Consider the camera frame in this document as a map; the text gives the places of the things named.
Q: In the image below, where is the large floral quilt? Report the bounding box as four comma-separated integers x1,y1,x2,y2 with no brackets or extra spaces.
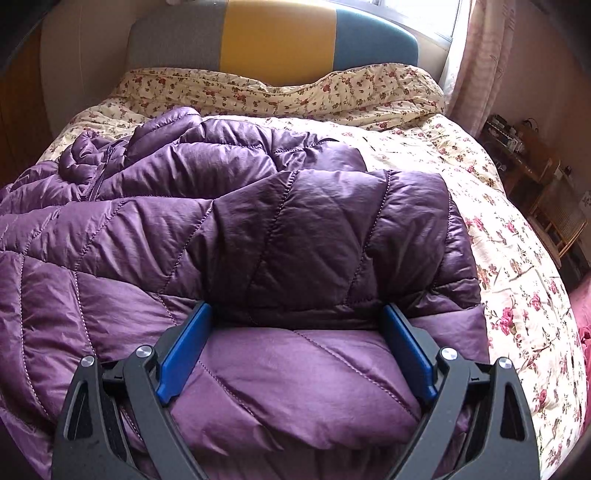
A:
38,102,588,479

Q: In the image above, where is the brown wooden wardrobe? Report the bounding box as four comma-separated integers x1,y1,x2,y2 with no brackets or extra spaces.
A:
1,26,53,186

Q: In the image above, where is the grey yellow blue headboard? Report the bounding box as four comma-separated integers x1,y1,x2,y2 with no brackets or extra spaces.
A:
126,1,419,86

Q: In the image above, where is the purple quilted down jacket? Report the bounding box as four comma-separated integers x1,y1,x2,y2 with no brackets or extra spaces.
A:
1,108,489,479

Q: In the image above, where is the cluttered wooden side shelf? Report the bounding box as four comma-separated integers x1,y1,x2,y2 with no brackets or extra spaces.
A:
478,114,590,291

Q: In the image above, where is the small floral print duvet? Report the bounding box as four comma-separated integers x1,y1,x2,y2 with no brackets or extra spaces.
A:
110,63,445,131

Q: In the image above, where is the pink red cloth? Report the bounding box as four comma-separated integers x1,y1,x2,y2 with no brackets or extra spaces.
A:
569,277,591,430

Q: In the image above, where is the pink patterned curtain right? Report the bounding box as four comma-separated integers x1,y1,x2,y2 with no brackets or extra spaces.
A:
440,1,516,136

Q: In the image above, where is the bright window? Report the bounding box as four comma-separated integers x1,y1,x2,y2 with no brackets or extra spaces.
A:
338,0,462,45

